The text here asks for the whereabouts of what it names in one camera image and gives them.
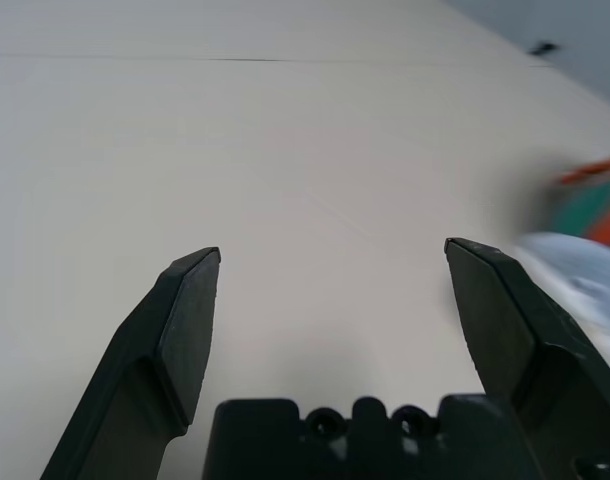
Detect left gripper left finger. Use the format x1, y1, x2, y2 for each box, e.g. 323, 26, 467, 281
39, 247, 221, 480

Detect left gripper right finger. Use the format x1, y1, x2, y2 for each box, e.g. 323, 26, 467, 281
443, 238, 610, 480

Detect teal and orange backpack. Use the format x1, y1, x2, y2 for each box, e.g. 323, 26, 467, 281
544, 153, 610, 251

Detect grey plush fish charm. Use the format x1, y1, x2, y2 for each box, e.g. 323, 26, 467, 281
512, 232, 610, 376

